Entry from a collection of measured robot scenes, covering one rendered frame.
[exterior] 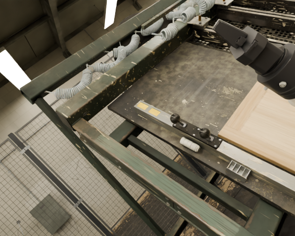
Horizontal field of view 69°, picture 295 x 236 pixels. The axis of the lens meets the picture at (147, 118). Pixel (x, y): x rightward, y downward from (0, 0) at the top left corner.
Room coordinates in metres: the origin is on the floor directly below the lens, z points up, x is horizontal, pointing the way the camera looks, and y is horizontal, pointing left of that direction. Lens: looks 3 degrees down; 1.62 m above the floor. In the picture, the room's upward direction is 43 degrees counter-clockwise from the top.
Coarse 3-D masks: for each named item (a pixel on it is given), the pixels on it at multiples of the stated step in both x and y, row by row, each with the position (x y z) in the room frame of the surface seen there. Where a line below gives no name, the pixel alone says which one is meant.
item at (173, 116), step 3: (174, 114) 0.77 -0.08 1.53; (177, 114) 0.77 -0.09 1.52; (171, 117) 0.77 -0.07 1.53; (174, 117) 0.76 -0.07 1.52; (177, 117) 0.76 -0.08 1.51; (171, 120) 0.77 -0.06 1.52; (174, 120) 0.76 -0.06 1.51; (177, 120) 0.76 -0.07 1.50; (174, 123) 0.77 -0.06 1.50; (180, 123) 0.82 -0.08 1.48; (183, 123) 0.86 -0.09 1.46; (183, 126) 0.86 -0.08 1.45
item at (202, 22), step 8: (200, 0) 1.26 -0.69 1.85; (200, 8) 1.28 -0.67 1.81; (200, 16) 1.32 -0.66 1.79; (200, 24) 1.30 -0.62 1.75; (200, 32) 1.36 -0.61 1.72; (208, 32) 1.32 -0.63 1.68; (208, 40) 1.35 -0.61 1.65; (216, 40) 1.31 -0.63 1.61; (224, 40) 1.28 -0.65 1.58; (272, 40) 1.14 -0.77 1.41
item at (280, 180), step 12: (156, 108) 0.97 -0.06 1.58; (156, 120) 0.94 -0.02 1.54; (168, 120) 0.91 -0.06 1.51; (180, 132) 0.87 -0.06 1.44; (204, 144) 0.81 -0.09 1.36; (228, 144) 0.78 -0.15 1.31; (228, 156) 0.75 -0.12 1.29; (240, 156) 0.74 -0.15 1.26; (252, 156) 0.73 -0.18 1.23; (252, 168) 0.70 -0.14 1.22; (264, 168) 0.70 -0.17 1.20; (276, 168) 0.69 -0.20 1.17; (264, 180) 0.70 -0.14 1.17; (276, 180) 0.66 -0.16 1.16; (288, 180) 0.66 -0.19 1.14; (288, 192) 0.65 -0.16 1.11
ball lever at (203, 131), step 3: (201, 129) 0.71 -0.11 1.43; (204, 129) 0.70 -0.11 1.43; (207, 129) 0.70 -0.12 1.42; (201, 132) 0.70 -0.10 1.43; (204, 132) 0.70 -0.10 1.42; (207, 132) 0.70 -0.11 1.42; (201, 135) 0.70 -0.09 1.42; (204, 135) 0.70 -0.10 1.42; (207, 135) 0.70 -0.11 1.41; (204, 138) 0.70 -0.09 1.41; (207, 138) 0.80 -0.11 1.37; (210, 138) 0.78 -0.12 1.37; (213, 138) 0.79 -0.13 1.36; (210, 141) 0.79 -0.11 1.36
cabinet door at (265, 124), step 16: (256, 96) 0.95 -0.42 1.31; (272, 96) 0.94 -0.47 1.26; (240, 112) 0.90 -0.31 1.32; (256, 112) 0.89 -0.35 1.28; (272, 112) 0.88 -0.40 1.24; (288, 112) 0.87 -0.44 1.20; (224, 128) 0.86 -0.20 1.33; (240, 128) 0.85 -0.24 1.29; (256, 128) 0.84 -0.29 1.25; (272, 128) 0.83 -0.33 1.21; (288, 128) 0.81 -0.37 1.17; (240, 144) 0.80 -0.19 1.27; (256, 144) 0.79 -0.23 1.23; (272, 144) 0.78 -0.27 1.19; (288, 144) 0.77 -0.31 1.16; (272, 160) 0.74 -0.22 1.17; (288, 160) 0.72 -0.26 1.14
